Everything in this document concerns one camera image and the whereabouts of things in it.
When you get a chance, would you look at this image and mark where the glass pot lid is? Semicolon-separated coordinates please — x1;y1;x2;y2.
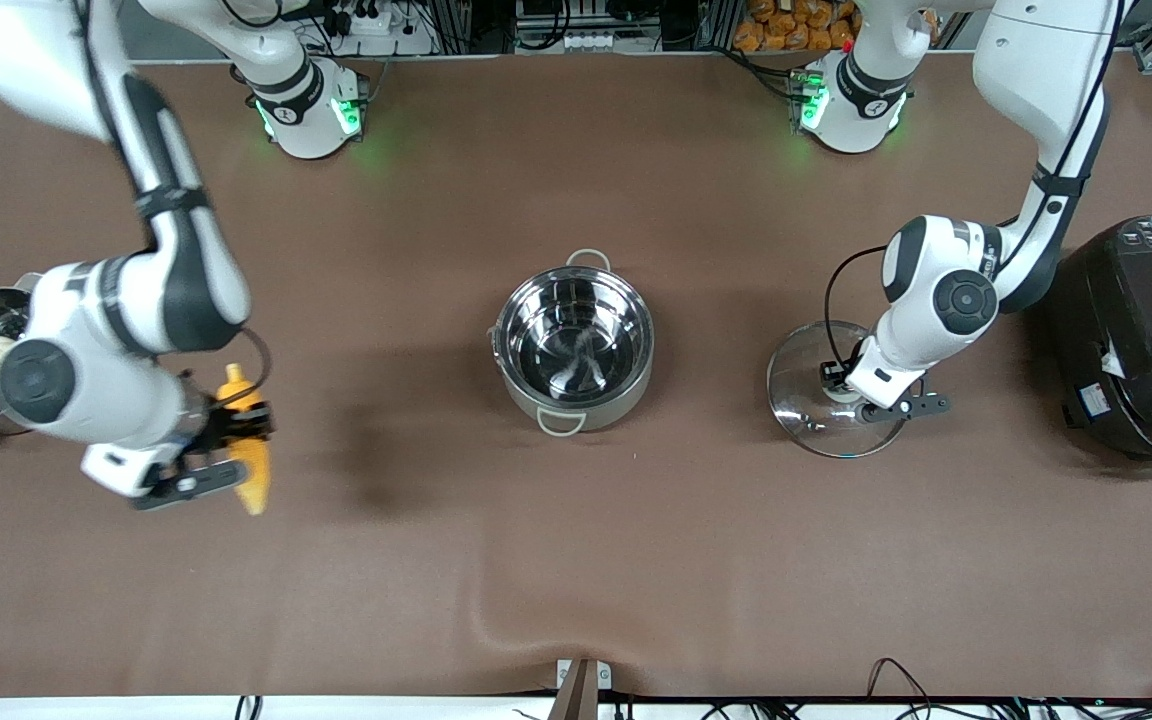
765;319;914;460

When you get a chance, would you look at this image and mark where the yellow corn cob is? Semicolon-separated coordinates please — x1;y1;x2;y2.
218;362;273;518

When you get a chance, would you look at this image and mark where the grey steel cooking pot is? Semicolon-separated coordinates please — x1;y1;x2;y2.
487;248;658;438

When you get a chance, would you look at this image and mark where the black rice cooker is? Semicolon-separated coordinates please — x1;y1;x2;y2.
1044;212;1152;473

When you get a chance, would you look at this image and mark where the brown table cloth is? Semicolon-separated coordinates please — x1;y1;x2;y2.
0;52;1152;701

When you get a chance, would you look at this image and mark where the orange bread pile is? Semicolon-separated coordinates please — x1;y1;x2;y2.
732;0;864;54

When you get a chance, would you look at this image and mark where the black left camera cable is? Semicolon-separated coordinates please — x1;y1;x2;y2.
823;0;1130;377

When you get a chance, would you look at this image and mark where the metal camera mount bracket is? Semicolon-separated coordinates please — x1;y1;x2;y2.
548;657;614;720

